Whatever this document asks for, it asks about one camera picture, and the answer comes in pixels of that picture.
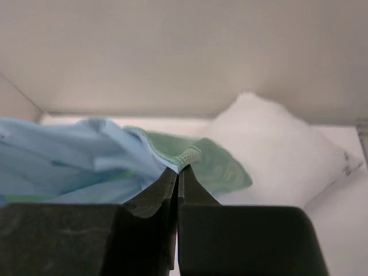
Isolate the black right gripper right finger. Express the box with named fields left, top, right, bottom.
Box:
left=178, top=166, right=328, bottom=276

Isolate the light blue green pillowcase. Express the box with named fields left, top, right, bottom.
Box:
left=1, top=118, right=252, bottom=205

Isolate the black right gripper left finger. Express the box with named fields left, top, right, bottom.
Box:
left=1, top=169, right=176, bottom=275

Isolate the white pillow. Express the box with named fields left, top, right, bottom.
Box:
left=200, top=92, right=363, bottom=207

